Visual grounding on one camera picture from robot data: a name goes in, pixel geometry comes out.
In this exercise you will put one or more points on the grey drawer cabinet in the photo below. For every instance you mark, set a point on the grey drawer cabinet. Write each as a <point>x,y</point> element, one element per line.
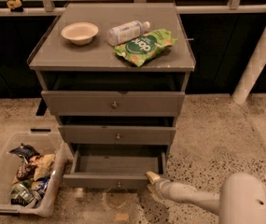
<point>61,65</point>

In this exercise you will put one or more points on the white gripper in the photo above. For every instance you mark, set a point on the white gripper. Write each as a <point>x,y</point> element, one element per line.
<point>167,188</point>

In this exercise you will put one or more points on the yellow black toy figure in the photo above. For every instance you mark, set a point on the yellow black toy figure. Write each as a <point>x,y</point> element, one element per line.
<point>15,5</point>

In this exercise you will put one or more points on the grey bottom drawer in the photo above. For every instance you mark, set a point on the grey bottom drawer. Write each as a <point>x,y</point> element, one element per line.
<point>115,166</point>

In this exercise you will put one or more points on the grey middle drawer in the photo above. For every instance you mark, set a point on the grey middle drawer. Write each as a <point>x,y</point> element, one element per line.
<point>133,135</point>

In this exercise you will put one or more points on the white paper bowl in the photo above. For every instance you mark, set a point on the white paper bowl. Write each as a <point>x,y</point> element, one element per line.
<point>80,33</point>

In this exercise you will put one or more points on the white diagonal pillar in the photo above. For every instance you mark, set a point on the white diagonal pillar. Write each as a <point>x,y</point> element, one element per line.
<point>252,71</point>

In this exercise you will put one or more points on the grey top drawer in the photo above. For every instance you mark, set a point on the grey top drawer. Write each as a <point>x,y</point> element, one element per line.
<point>114,103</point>

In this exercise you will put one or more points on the dark blue snack bag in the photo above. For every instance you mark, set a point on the dark blue snack bag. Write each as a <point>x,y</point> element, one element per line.
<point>24,151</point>

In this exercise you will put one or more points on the clear plastic water bottle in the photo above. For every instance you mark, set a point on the clear plastic water bottle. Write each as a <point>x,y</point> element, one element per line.
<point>126,32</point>

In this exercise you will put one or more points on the brown snack bag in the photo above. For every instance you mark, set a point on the brown snack bag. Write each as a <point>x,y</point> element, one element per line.
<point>25,171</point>

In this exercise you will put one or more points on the blue soda can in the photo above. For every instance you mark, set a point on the blue soda can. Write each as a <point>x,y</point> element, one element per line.
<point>40,190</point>

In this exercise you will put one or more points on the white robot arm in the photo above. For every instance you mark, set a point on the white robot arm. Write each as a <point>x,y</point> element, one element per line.
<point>242,198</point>

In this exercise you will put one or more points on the green soda can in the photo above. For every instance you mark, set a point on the green soda can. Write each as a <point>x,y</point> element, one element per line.
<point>21,195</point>

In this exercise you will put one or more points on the green snack bag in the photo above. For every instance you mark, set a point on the green snack bag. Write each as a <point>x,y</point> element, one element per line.
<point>145,47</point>

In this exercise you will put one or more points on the clear plastic bin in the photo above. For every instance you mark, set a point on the clear plastic bin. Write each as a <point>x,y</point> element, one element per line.
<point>45,143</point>

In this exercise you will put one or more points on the grey drawer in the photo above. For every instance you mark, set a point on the grey drawer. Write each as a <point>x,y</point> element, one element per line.
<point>115,166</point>
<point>133,135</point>
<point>114,103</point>

